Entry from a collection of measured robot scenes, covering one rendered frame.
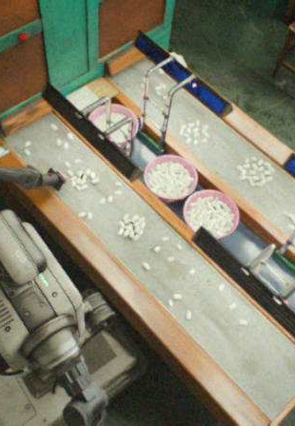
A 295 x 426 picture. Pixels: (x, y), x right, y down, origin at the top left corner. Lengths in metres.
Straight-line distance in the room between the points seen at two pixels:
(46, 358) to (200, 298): 0.98
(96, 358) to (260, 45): 3.08
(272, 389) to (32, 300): 1.12
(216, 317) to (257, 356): 0.22
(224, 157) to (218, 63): 1.74
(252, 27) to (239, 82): 0.69
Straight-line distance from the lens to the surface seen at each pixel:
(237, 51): 4.28
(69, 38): 2.48
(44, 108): 2.53
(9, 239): 1.16
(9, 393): 2.25
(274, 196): 2.44
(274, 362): 2.08
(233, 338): 2.06
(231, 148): 2.55
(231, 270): 1.79
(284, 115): 3.88
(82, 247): 2.12
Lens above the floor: 2.65
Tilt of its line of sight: 60 degrees down
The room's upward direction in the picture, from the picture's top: 8 degrees clockwise
